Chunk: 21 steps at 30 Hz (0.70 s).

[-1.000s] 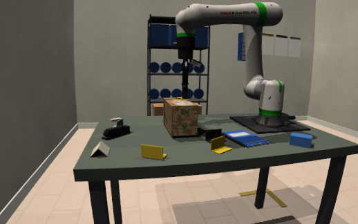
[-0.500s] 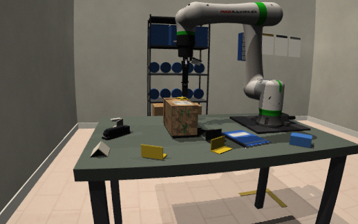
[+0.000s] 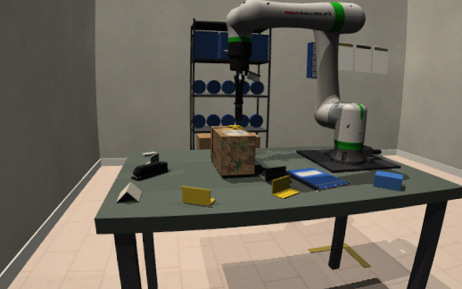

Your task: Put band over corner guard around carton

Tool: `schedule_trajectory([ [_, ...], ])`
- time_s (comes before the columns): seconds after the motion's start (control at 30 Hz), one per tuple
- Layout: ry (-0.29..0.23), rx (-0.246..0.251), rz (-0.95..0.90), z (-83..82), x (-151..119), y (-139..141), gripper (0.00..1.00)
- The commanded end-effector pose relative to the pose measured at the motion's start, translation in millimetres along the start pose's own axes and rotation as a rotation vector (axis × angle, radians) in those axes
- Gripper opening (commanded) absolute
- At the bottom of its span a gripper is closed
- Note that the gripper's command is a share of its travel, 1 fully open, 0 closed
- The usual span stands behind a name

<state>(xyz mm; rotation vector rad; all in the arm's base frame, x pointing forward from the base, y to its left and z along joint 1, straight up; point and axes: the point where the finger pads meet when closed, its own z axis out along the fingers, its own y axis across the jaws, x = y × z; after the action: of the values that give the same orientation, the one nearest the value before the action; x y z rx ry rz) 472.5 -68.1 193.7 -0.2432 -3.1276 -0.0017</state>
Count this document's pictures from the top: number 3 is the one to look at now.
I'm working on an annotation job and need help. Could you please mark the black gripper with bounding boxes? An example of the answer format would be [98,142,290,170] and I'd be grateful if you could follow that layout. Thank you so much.
[230,57,250,121]

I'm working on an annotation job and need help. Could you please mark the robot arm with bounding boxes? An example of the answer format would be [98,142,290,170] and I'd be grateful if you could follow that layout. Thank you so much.
[224,0,382,165]

